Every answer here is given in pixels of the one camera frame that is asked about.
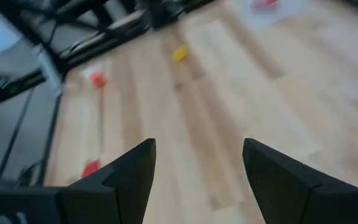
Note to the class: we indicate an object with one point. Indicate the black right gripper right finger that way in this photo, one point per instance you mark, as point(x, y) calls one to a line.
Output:
point(291, 199)

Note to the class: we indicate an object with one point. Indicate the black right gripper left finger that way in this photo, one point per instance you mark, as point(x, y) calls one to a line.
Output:
point(120, 193)

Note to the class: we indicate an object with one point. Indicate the yellow wedge block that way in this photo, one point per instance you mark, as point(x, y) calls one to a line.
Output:
point(180, 53)

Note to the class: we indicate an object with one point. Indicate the red rectangular block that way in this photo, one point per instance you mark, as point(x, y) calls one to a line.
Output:
point(264, 3)

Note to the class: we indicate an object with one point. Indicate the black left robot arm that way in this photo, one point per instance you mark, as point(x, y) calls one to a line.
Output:
point(163, 12)

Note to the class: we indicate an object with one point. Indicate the red wedge block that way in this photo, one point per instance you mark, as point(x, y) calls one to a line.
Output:
point(90, 169)

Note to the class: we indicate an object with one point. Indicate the orange cube block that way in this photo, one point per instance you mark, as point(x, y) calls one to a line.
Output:
point(98, 80)

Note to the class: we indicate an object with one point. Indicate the clear plastic bin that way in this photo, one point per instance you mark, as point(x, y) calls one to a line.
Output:
point(291, 12)

